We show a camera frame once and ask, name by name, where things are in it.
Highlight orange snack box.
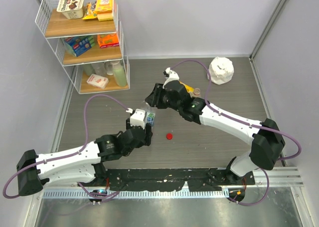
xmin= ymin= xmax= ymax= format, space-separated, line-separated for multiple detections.
xmin=97 ymin=33 xmax=119 ymax=49

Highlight clear bottles on bottom shelf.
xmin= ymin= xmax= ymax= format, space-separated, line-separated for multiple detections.
xmin=82 ymin=62 xmax=113 ymax=76

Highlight yellow juice bottle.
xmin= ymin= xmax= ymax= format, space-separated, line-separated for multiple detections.
xmin=180 ymin=81 xmax=194 ymax=93

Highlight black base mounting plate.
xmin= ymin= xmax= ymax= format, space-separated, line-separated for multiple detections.
xmin=101 ymin=168 xmax=255 ymax=192

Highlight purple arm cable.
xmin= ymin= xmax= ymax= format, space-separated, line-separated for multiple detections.
xmin=170 ymin=59 xmax=302 ymax=207
xmin=2 ymin=94 xmax=133 ymax=200

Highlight yellow orange cracker box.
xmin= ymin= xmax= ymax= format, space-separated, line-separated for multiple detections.
xmin=95 ymin=0 xmax=113 ymax=21

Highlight green drink bottle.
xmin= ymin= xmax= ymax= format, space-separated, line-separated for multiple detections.
xmin=111 ymin=60 xmax=127 ymax=87

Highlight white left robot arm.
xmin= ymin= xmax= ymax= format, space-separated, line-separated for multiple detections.
xmin=16 ymin=124 xmax=153 ymax=196

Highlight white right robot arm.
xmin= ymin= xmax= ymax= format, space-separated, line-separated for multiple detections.
xmin=145 ymin=81 xmax=285 ymax=185

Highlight clear bottle blue white label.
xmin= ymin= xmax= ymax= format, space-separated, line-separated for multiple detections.
xmin=142 ymin=102 xmax=156 ymax=128

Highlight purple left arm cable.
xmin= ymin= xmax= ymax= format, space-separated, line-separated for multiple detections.
xmin=2 ymin=94 xmax=133 ymax=200

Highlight white wire shelf rack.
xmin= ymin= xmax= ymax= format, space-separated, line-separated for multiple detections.
xmin=35 ymin=0 xmax=130 ymax=94

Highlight clear bottle red label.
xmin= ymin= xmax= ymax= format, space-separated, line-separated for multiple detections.
xmin=192 ymin=88 xmax=201 ymax=97

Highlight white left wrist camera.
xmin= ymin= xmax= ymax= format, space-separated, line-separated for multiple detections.
xmin=126 ymin=108 xmax=146 ymax=129

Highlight white slotted cable duct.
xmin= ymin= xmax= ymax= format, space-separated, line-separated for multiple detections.
xmin=42 ymin=188 xmax=229 ymax=199

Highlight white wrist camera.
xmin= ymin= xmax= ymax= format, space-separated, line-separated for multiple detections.
xmin=126 ymin=108 xmax=146 ymax=129
xmin=163 ymin=67 xmax=179 ymax=88

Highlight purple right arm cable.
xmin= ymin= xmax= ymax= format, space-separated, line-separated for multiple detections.
xmin=170 ymin=59 xmax=302 ymax=207

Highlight white yogurt tub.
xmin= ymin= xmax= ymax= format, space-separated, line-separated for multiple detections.
xmin=56 ymin=0 xmax=84 ymax=19

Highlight yellow snack bag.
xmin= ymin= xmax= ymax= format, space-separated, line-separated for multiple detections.
xmin=82 ymin=1 xmax=97 ymax=20

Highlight red bottle cap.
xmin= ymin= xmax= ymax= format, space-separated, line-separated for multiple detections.
xmin=166 ymin=133 xmax=173 ymax=140

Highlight white pink tissue pack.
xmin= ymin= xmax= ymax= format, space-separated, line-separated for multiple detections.
xmin=86 ymin=74 xmax=109 ymax=89

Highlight blue green box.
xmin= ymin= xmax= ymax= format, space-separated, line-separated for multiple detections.
xmin=63 ymin=35 xmax=95 ymax=57

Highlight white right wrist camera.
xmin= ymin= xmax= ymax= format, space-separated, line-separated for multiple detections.
xmin=163 ymin=67 xmax=179 ymax=88

